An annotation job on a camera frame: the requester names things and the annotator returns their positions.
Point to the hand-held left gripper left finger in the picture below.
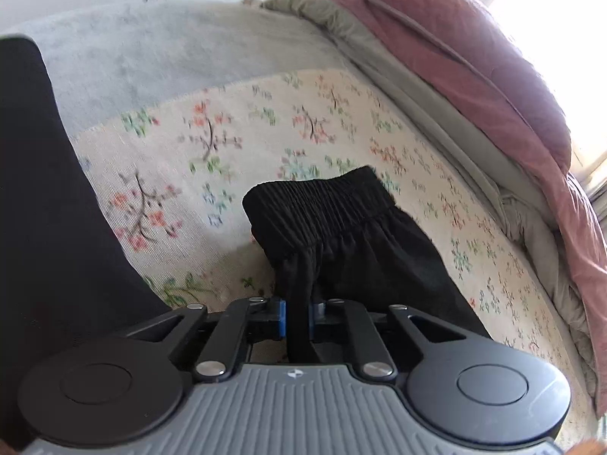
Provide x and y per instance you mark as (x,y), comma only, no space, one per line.
(281,320)

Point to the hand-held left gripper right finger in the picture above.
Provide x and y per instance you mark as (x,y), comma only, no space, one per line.
(311,322)

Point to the black pants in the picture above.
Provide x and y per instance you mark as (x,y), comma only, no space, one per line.
(341,237)

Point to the floral bed sheet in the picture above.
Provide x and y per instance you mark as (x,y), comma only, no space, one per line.
(332,128)

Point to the grey-green quilt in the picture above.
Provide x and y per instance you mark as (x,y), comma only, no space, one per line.
(427,118)

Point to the light blue blanket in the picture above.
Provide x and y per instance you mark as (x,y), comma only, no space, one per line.
(166,57)

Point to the pink duvet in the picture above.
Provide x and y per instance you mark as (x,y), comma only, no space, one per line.
(450,57)

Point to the window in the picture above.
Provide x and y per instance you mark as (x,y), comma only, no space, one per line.
(559,33)

